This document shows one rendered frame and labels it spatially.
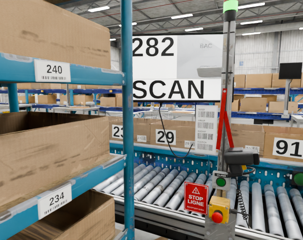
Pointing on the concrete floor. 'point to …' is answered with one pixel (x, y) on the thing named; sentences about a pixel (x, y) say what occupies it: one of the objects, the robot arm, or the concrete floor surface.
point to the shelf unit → (101, 175)
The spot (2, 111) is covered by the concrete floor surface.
